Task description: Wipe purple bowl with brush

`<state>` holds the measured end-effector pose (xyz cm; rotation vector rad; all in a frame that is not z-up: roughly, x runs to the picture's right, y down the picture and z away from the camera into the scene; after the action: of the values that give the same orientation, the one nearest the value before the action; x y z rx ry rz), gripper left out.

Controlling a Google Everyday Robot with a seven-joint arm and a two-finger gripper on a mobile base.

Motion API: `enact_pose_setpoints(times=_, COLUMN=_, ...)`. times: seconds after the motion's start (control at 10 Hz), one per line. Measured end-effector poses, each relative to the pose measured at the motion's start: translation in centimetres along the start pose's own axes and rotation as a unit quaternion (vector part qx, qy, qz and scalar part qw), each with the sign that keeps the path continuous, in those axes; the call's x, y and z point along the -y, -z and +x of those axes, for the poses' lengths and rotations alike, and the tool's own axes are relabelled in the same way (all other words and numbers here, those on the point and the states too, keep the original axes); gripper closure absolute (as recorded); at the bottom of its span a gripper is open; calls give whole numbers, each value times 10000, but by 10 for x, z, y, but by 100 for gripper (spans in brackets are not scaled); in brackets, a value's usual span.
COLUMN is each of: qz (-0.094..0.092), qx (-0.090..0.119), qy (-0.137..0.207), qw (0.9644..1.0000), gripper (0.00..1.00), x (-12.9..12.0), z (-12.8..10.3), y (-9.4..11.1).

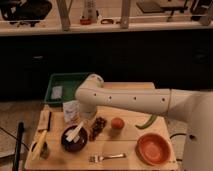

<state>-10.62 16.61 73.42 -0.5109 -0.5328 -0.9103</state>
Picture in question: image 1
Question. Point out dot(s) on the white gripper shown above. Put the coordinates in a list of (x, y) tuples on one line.
[(87, 111)]

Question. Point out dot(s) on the white brush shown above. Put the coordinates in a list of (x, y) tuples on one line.
[(75, 132)]

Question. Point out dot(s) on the dark purple bowl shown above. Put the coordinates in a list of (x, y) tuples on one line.
[(78, 143)]

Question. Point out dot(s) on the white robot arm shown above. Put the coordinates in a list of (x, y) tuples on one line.
[(192, 107)]

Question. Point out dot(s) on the orange bowl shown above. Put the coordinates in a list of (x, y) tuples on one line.
[(153, 149)]

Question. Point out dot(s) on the white crumpled cloth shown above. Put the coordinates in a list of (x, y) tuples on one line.
[(70, 110)]

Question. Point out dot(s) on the dark grape bunch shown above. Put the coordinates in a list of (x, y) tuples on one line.
[(97, 127)]

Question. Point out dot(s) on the orange tomato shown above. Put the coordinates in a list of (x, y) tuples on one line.
[(117, 123)]

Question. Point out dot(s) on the green plastic tray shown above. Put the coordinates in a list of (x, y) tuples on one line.
[(69, 83)]

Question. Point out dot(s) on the white sponge in tray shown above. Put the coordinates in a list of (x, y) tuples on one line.
[(57, 92)]

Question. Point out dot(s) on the wooden cutting board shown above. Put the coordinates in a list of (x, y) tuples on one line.
[(109, 142)]

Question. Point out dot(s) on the silver fork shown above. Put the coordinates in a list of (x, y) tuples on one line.
[(99, 158)]

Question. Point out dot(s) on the dark cup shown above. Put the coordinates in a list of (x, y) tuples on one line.
[(45, 152)]

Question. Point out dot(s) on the green pepper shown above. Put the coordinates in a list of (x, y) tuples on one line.
[(148, 123)]

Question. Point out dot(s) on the black pole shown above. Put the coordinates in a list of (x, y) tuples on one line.
[(16, 159)]

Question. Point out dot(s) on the red white object on shelf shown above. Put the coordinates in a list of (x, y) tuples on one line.
[(90, 13)]

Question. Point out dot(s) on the black office chair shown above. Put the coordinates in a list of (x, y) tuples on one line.
[(30, 12)]

